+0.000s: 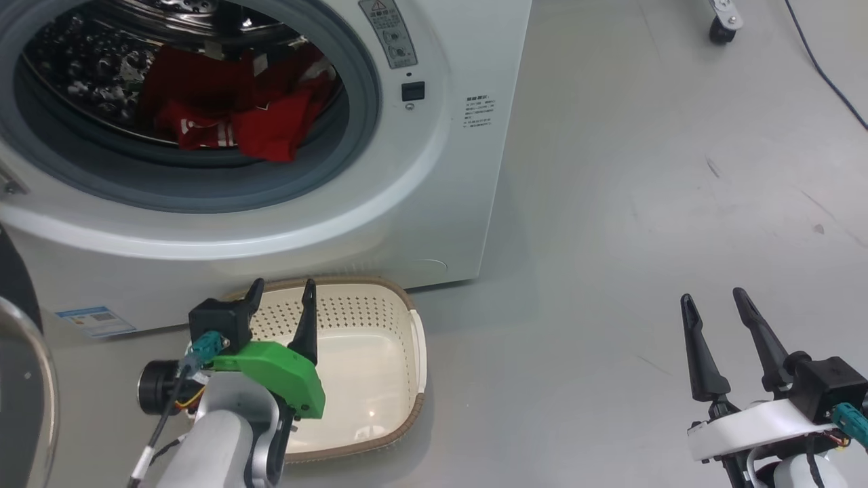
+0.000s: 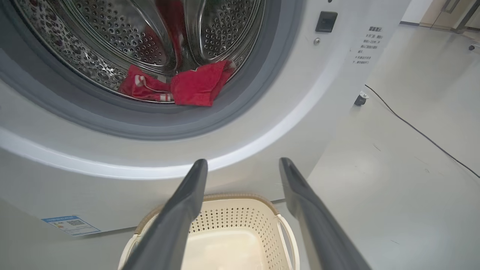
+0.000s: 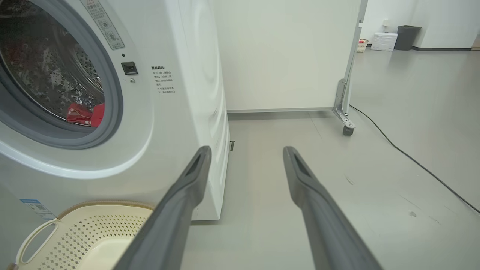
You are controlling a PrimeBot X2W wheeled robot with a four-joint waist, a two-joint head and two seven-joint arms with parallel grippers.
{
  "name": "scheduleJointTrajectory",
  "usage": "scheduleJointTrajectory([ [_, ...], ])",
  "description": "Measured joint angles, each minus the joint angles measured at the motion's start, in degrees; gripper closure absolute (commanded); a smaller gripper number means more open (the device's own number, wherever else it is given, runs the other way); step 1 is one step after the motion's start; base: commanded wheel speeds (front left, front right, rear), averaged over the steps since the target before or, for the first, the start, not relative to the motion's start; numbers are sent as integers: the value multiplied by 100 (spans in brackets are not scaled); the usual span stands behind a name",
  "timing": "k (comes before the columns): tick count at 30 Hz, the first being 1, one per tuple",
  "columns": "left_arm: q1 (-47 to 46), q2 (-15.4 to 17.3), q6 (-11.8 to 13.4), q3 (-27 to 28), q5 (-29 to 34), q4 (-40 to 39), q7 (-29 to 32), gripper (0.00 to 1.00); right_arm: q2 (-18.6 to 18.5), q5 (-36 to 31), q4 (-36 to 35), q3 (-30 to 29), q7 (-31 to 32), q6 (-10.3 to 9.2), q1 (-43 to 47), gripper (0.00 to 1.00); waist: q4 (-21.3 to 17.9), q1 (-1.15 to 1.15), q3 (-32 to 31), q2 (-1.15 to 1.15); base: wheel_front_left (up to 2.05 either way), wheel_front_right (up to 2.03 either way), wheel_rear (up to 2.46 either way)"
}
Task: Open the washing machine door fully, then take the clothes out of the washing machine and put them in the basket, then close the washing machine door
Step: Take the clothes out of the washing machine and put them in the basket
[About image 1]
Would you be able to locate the teal left camera connector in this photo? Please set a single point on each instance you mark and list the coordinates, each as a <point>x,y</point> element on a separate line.
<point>203,349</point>

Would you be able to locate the red basketball jersey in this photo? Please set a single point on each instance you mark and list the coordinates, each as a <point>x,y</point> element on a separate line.
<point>271,129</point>

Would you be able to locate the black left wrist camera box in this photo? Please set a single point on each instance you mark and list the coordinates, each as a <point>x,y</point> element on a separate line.
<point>220,322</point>

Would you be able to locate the teal camera connector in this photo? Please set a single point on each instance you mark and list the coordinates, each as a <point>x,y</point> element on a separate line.
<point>853,421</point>
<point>203,349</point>

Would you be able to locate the cream perforated laundry basket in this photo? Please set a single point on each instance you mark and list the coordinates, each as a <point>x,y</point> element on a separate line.
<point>366,379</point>

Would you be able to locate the blue white energy label sticker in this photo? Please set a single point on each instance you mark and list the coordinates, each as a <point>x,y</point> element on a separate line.
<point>95,322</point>

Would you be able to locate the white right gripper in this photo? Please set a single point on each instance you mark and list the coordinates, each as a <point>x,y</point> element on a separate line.
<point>746,427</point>

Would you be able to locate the small printed text sticker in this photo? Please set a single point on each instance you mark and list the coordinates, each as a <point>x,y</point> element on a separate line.
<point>479,112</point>

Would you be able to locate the grey warning sticker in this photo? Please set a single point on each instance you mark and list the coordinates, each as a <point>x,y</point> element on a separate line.
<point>390,34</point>

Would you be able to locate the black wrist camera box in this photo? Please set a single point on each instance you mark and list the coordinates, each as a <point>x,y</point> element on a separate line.
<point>220,322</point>
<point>824,386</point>

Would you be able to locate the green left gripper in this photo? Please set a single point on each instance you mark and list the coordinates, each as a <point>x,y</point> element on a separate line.
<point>291,379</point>

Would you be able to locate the white front-load washing machine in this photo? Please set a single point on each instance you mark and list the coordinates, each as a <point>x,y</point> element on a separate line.
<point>420,203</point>

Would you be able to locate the round glass washing machine door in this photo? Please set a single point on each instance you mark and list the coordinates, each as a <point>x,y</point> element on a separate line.
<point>27,393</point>

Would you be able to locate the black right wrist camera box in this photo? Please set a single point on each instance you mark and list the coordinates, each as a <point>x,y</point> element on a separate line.
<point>824,386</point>

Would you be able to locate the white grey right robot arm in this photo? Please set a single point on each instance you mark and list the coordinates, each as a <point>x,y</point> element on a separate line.
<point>793,474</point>

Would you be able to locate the metal bracket caster wheel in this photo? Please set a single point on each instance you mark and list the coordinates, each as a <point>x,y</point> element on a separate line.
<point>724,24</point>

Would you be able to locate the teal right camera connector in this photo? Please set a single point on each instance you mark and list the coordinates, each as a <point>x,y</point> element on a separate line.
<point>853,421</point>

